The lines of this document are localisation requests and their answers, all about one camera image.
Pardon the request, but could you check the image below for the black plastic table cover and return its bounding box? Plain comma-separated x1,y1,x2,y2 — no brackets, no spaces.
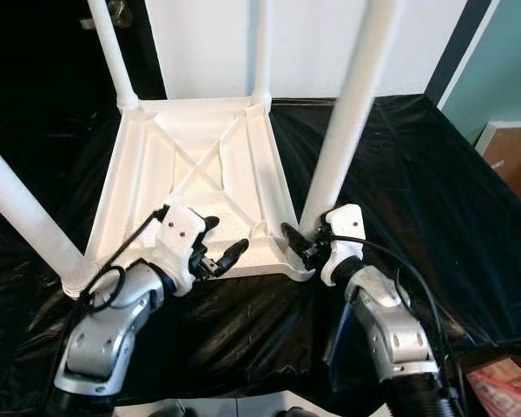
0,91,521,417

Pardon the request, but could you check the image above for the white plastic table leg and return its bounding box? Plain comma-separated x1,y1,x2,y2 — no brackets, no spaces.
250,0,274,107
298,0,407,240
0,139,101,296
87,0,140,112

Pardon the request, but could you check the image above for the white plastic table top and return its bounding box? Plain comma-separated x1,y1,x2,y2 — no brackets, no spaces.
65,96,315,296

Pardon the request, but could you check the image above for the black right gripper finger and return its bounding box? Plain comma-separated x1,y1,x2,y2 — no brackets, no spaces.
280,222,310,258

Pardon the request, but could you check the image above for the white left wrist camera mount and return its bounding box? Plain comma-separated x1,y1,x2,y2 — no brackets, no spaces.
152,204,208,296

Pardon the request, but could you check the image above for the brown cardboard box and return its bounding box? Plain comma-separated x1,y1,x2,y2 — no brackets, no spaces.
476,122,521,201

